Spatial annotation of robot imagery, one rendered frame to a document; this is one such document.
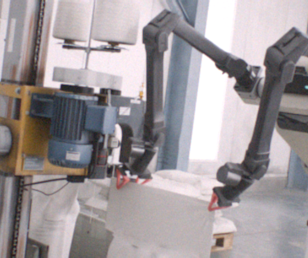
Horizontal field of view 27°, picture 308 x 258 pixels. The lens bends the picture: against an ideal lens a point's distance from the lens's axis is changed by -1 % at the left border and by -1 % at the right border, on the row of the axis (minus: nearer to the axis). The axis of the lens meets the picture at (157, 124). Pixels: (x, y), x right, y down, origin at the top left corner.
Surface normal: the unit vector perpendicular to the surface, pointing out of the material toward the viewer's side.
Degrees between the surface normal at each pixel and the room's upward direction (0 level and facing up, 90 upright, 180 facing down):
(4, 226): 90
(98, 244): 90
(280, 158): 90
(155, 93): 105
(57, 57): 90
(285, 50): 62
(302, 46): 118
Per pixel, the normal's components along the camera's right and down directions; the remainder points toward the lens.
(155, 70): 0.50, 0.37
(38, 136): 0.71, 0.13
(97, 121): -0.35, 0.00
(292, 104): -0.35, -0.79
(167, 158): -0.69, -0.05
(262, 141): 0.31, 0.52
